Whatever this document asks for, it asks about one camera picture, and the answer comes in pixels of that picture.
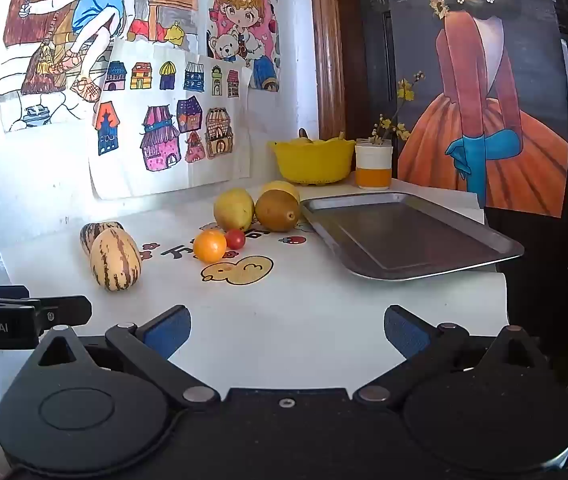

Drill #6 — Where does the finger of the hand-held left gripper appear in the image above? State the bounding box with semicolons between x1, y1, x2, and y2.
38;295;93;335

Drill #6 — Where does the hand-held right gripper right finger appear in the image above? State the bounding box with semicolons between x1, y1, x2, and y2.
354;305;550;406

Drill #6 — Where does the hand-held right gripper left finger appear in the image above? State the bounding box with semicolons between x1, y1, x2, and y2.
28;304;222;408

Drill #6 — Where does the small orange tomato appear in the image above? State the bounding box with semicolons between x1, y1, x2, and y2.
193;230;227;264

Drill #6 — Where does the large striped cream melon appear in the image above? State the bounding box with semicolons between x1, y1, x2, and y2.
90;228;143;292

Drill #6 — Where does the small striped cream melon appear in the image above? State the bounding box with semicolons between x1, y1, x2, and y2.
80;221;125;257

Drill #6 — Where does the metal tray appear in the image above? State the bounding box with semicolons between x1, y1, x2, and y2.
299;192;525;281

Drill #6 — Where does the brown pear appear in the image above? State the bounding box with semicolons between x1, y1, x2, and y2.
255;190;301;233

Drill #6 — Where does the white and orange cup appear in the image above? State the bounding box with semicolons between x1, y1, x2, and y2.
355;138;393;190

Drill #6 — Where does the yellow colander bowl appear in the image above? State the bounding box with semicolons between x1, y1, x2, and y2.
269;137;357;186

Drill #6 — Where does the pale yellow fruit with stem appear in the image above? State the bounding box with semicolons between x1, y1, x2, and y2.
297;128;355;146

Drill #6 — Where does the orange dress painting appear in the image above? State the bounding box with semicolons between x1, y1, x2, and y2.
383;0;568;219

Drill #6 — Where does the yellow flower branch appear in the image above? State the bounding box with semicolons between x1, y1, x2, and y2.
370;72;425;147

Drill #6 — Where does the wall drawing of houses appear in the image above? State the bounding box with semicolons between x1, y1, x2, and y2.
88;39;253;202

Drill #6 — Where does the wooden door frame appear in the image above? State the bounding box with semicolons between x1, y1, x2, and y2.
308;0;361;142

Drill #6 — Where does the wall drawing with fan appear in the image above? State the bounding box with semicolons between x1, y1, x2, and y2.
0;0;211;134

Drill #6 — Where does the wall drawing with teddy bear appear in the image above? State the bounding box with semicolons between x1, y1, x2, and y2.
207;0;283;94

